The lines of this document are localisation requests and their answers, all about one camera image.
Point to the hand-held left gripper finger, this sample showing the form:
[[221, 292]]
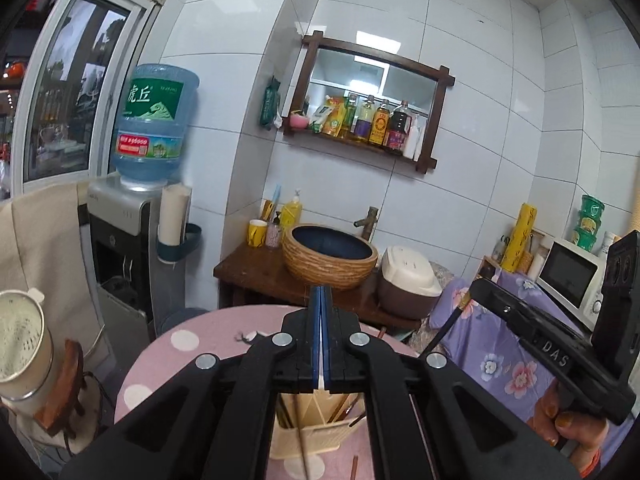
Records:
[[326, 340], [315, 340]]

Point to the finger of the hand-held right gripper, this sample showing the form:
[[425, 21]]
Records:
[[495, 300]]

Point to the black chopstick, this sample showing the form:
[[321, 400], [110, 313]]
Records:
[[445, 332]]

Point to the cream plastic utensil holder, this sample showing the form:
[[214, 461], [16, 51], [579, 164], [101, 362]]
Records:
[[320, 420]]

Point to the person's right hand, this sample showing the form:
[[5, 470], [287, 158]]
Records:
[[580, 435]]

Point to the light wooden box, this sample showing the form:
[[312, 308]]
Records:
[[491, 267]]

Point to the small clear bottle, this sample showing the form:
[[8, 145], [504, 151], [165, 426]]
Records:
[[500, 247]]

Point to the small white spoon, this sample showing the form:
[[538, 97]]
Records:
[[252, 337]]

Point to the yellow wrap roll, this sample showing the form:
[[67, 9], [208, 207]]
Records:
[[519, 240]]

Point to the purple floral cloth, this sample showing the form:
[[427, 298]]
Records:
[[490, 365]]

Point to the grey floral cloth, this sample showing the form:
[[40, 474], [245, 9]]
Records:
[[430, 310]]

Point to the white microwave oven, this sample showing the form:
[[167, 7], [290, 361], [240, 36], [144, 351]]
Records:
[[567, 282]]

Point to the woven wicker basin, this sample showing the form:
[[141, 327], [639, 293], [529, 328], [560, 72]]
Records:
[[330, 265]]

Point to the brown and cream rice cooker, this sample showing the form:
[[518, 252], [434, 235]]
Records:
[[407, 280]]

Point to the dark wooden washstand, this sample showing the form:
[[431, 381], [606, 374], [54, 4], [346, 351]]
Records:
[[250, 272]]

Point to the green instant noodle cup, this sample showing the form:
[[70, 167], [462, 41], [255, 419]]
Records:
[[589, 224], [585, 241], [592, 206]]

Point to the pink patterned cup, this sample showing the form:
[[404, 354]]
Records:
[[274, 236]]

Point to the white capped bottle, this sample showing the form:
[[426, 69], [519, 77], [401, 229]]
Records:
[[607, 245]]

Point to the yellow cup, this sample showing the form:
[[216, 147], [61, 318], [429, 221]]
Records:
[[257, 234]]

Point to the bronze faucet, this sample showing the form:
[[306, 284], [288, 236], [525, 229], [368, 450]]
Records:
[[369, 222]]

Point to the yellow dish soap bottle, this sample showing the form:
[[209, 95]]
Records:
[[291, 212]]

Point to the grey round bin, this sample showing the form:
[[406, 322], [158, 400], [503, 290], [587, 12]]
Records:
[[185, 321]]

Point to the blue toothbrush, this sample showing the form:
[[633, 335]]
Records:
[[276, 200]]

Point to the blue cup holder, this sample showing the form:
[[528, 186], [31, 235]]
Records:
[[192, 242]]

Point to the white plastic bottle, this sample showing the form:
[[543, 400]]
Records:
[[414, 142]]

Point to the white paper cup stack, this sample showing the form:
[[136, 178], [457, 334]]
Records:
[[172, 215]]

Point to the wooden framed mirror shelf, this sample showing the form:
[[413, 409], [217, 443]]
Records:
[[430, 120]]

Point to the dark soy sauce bottle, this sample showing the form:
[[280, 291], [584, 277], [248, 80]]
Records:
[[398, 130]]

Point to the orange label bottle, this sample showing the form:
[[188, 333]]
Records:
[[380, 127]]

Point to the grey water dispenser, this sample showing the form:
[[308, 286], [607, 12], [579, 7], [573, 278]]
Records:
[[122, 260]]

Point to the small pink bowl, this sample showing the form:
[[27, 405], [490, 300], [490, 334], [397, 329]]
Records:
[[299, 121]]

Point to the purple label oil bottle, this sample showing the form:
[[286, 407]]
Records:
[[364, 122]]

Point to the yellow green seasoning packet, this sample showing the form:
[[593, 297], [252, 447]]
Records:
[[330, 117]]

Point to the green label oil bottle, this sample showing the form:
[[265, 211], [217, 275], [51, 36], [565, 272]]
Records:
[[350, 115]]

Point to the green hanging packet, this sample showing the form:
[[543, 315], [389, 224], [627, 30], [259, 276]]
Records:
[[270, 105]]

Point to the dark wooden stool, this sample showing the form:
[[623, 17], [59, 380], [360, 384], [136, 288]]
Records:
[[62, 390]]

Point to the blue water jug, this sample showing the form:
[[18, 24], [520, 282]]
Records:
[[152, 125]]

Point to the beige cloth cover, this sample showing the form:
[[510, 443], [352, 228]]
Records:
[[40, 245]]

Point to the cream pot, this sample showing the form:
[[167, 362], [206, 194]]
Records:
[[22, 345]]

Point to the sliding glass window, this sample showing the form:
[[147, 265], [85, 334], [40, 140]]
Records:
[[70, 90]]

